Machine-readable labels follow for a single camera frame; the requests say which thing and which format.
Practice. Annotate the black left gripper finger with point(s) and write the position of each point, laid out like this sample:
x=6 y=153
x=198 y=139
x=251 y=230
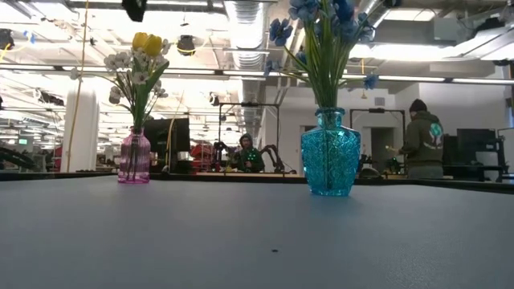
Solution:
x=134 y=9

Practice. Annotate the white artificial flower bunch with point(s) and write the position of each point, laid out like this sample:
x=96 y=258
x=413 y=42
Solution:
x=140 y=92

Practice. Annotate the blue artificial flower bunch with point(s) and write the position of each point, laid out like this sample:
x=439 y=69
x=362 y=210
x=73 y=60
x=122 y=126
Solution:
x=327 y=72

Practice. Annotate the pink ribbed glass vase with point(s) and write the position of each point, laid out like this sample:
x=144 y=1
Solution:
x=134 y=156

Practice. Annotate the blue patterned glass vase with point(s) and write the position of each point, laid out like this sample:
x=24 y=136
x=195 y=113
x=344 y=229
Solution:
x=331 y=160

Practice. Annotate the black ceiling dome fixture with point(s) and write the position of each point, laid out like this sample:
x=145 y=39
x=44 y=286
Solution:
x=186 y=44

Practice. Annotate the long ceiling light bar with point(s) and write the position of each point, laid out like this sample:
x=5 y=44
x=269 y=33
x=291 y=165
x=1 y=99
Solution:
x=209 y=72

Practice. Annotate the white round column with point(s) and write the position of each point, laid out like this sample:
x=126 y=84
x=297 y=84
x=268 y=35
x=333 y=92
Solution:
x=82 y=128

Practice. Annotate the black monitor screen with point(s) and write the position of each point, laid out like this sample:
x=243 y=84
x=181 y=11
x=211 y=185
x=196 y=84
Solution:
x=172 y=134

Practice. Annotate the person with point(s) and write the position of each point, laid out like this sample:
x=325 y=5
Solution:
x=250 y=156
x=423 y=140

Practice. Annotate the black desk with monitor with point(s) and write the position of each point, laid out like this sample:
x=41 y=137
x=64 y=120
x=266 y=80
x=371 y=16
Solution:
x=474 y=148

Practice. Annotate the black metal frame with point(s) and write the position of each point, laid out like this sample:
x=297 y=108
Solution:
x=377 y=110

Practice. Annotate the silver ventilation duct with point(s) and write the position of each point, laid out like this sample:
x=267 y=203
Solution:
x=245 y=32

